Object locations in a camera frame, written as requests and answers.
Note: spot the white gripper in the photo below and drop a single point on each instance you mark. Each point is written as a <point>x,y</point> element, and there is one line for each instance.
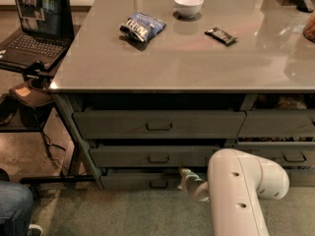
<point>191,183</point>

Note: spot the grey drawer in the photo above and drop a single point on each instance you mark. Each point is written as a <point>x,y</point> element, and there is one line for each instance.
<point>286,154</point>
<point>278,123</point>
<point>160,178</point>
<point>299,178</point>
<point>158,124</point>
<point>152,156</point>

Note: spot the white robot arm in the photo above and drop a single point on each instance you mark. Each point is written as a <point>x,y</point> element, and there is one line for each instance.
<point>236,181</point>

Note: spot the black candy bar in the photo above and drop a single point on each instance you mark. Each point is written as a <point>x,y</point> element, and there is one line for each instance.
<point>221,36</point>

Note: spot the white shoe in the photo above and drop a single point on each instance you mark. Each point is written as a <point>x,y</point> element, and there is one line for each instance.
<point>35,230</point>

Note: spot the blue chip bag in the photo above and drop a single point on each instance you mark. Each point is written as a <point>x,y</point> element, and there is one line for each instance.
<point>142,27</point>

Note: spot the person leg in jeans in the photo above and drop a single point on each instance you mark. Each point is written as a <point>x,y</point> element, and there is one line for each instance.
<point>15,209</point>

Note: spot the black laptop stand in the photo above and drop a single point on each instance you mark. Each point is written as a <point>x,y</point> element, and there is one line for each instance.
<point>33,120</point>

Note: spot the white bowl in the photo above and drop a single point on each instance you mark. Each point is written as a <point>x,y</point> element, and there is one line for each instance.
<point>188,8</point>

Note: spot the black pouch with note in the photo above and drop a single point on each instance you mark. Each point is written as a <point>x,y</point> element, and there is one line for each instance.
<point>31,96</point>

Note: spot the brown object at right edge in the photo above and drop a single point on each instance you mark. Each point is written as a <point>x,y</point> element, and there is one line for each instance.
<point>309,30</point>

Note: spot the black laptop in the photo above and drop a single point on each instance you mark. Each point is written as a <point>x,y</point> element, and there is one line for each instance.
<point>46,34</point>

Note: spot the grey cabinet frame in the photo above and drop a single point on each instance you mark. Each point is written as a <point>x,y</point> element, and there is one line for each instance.
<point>68,104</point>

